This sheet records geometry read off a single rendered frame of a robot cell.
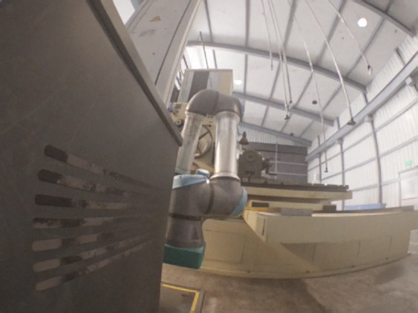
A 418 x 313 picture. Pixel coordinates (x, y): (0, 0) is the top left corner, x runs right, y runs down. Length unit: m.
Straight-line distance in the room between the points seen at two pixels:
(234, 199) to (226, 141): 0.23
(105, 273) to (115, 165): 0.10
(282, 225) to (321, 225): 0.16
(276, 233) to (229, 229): 1.19
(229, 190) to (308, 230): 0.35
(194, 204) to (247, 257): 1.42
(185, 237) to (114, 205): 0.40
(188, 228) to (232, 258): 1.38
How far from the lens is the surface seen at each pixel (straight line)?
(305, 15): 8.39
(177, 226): 0.55
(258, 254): 1.90
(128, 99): 0.17
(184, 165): 0.76
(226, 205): 0.60
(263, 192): 1.66
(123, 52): 0.16
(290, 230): 0.70
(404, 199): 8.44
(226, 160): 0.65
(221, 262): 1.92
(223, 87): 3.10
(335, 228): 0.78
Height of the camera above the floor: 0.72
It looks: 15 degrees up
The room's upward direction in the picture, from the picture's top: 7 degrees clockwise
